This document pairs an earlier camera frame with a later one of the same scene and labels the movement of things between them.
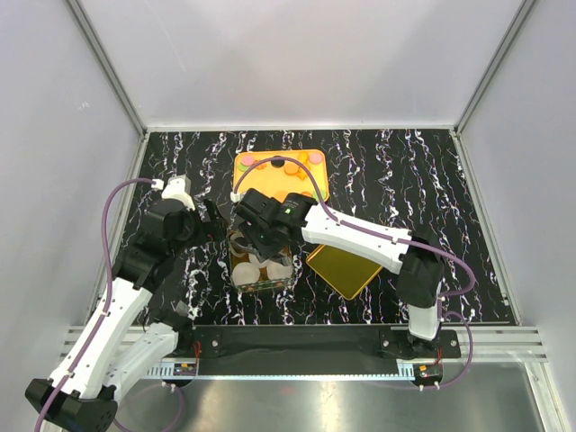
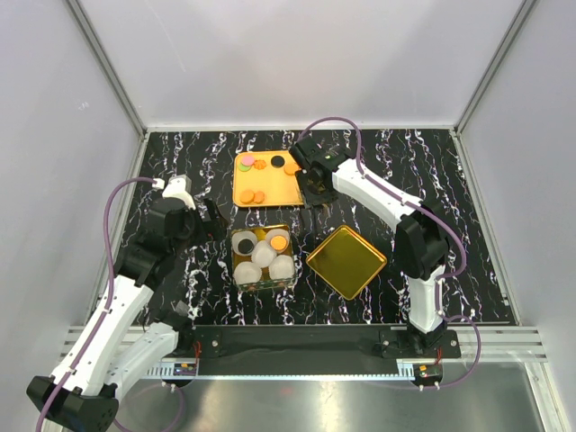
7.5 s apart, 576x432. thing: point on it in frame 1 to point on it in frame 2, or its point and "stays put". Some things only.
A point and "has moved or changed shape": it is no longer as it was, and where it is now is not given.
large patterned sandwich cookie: (291, 168) has moved or changed shape
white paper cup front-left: (245, 273) stays put
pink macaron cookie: (247, 160) stays put
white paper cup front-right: (277, 271) stays put
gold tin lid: (348, 274) stays put
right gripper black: (261, 250) to (311, 200)
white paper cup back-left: (239, 245) stays put
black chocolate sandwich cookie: (277, 163) to (246, 246)
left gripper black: (211, 230) stays put
